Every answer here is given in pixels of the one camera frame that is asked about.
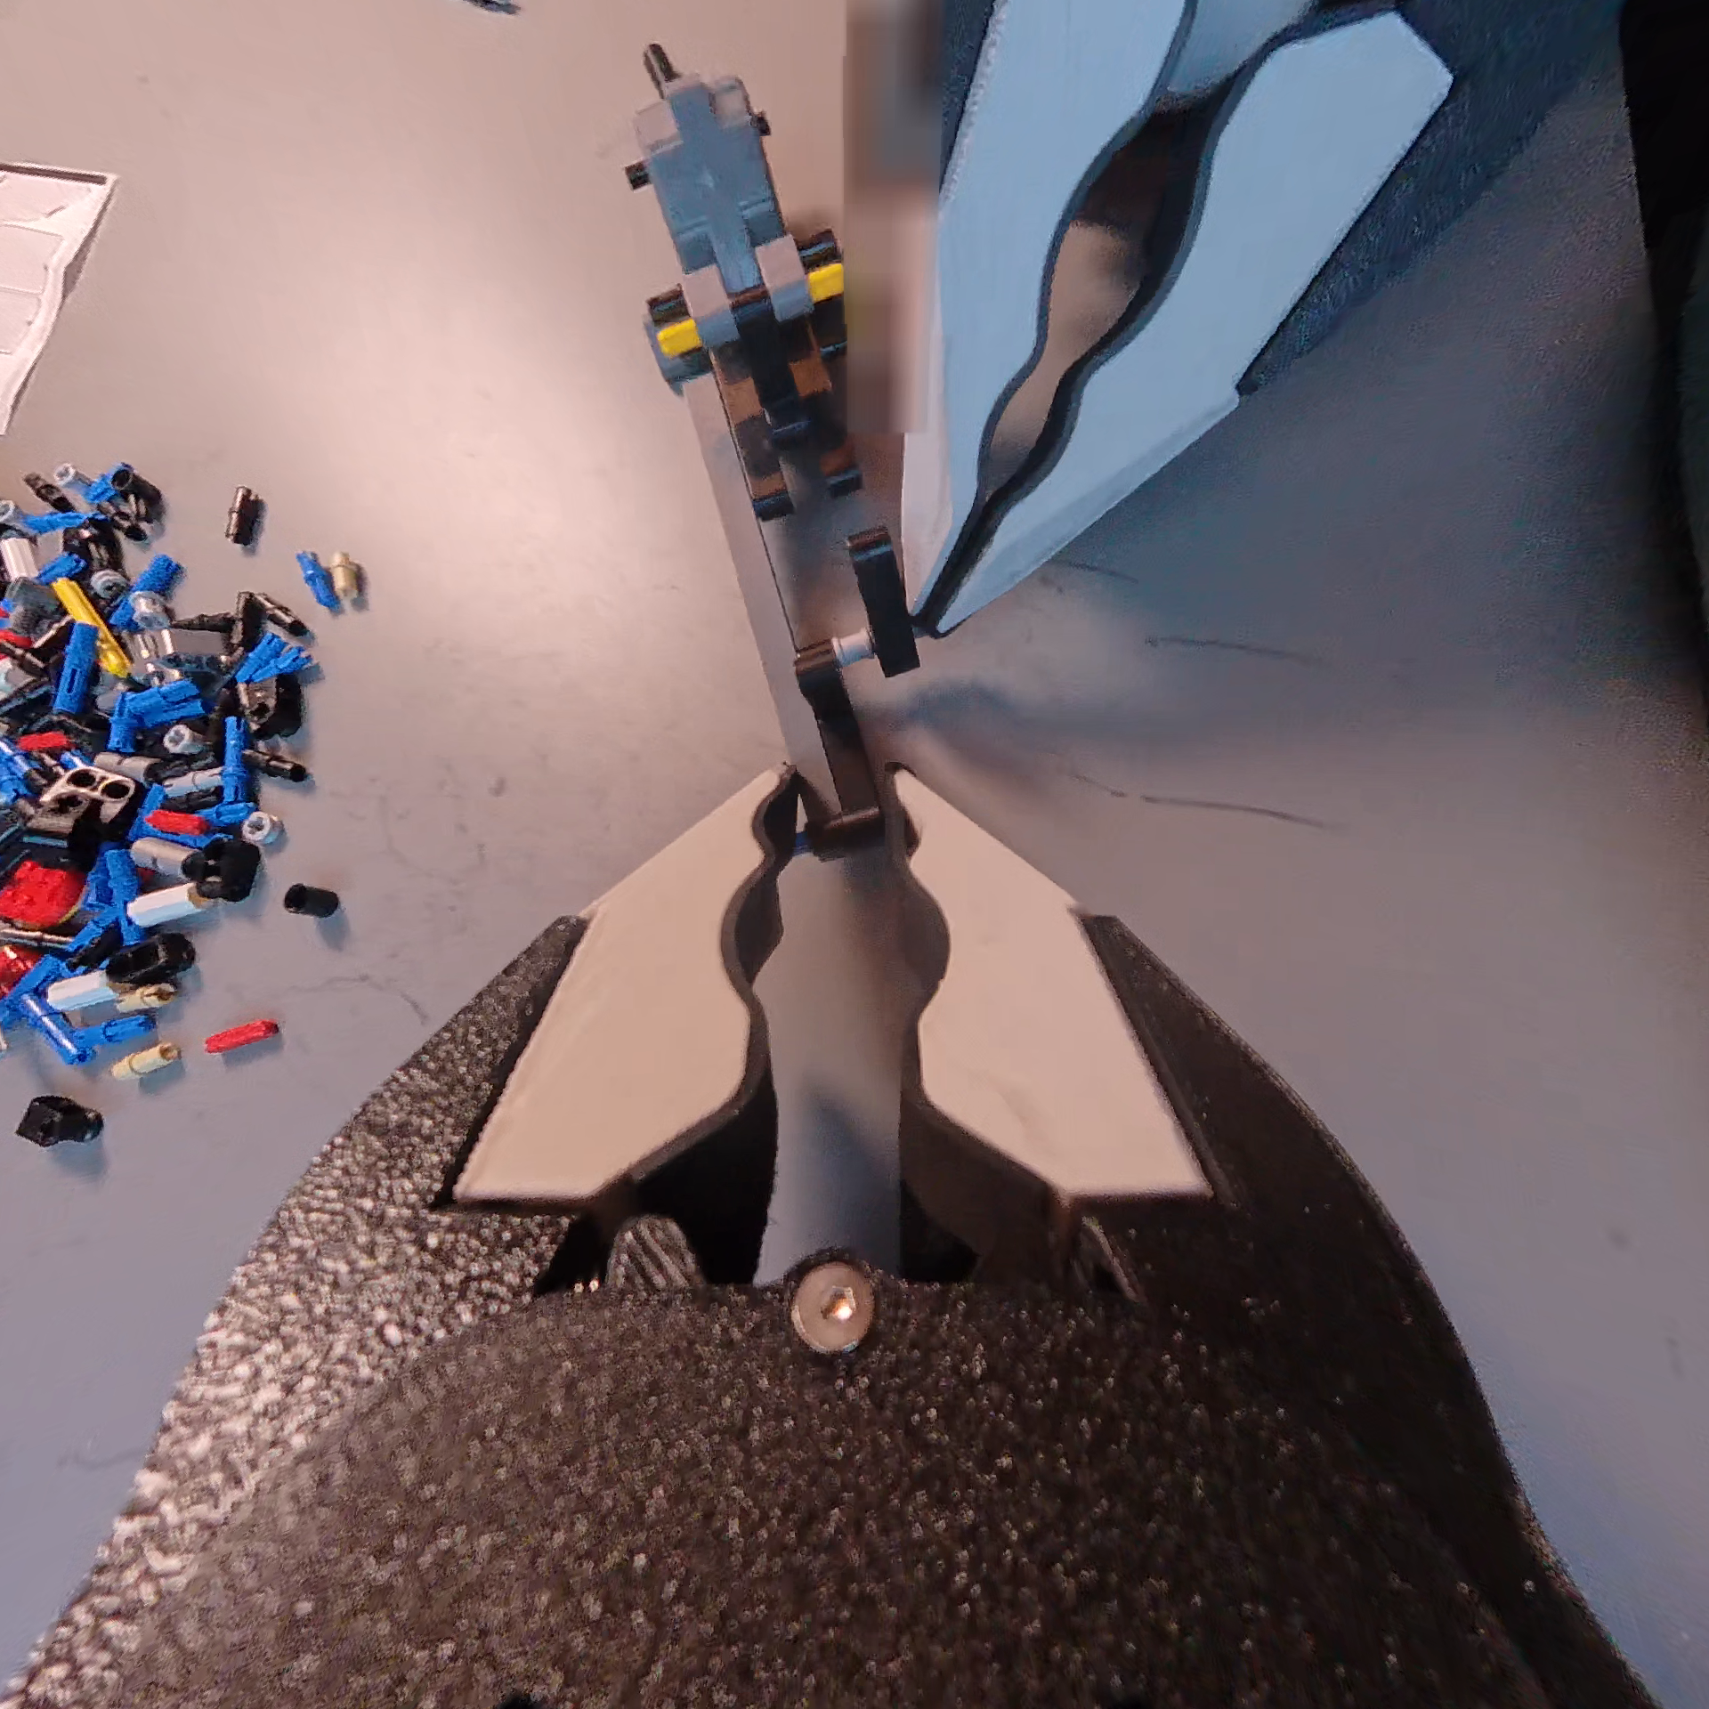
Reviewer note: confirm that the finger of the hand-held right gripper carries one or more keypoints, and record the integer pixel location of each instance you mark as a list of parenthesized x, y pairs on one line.
[(1042, 161), (1283, 212)]

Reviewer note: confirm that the small tan pin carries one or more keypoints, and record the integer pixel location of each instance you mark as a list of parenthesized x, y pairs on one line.
[(344, 577)]

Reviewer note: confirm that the pile of small building pieces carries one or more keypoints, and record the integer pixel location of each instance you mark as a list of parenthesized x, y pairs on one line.
[(135, 773)]

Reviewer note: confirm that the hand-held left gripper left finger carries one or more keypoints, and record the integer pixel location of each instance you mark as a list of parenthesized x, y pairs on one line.
[(601, 1068)]

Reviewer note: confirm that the small blue pin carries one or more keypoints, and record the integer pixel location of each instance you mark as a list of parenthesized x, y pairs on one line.
[(311, 578)]

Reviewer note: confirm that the yellow axle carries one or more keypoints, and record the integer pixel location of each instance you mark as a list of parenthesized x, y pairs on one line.
[(91, 628)]

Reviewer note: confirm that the grey and black brick chassis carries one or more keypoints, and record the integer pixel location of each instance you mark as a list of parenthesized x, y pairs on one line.
[(716, 161)]

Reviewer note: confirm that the grey desk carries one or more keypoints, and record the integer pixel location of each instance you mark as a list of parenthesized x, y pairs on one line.
[(1391, 803)]

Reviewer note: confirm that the small red pin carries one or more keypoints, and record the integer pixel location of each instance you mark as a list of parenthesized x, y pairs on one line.
[(241, 1034)]

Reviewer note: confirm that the white sticker sheet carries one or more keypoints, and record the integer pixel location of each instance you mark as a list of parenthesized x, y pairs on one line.
[(42, 279)]

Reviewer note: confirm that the short black pin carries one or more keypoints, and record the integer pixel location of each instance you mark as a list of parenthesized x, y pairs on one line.
[(311, 902)]

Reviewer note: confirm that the small black connector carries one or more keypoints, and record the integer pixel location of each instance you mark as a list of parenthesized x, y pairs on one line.
[(244, 516)]

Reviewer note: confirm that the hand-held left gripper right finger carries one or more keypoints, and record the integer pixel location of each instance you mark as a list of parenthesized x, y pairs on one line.
[(1056, 1068)]

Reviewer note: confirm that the black angled connector piece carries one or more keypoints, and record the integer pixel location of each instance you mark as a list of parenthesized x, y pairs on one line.
[(58, 1123)]

